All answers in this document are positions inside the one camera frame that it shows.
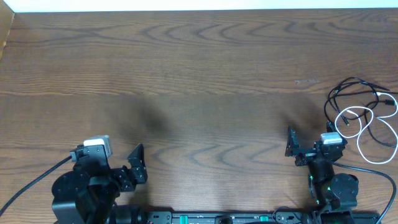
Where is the white usb cable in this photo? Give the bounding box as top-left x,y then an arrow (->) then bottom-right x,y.
334,91 -> 398,165

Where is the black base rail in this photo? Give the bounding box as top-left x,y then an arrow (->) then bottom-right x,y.
136,208 -> 382,224

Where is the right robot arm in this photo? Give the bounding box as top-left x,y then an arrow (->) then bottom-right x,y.
285,122 -> 359,223

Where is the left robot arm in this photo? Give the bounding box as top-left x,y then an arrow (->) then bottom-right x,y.
52,144 -> 148,224

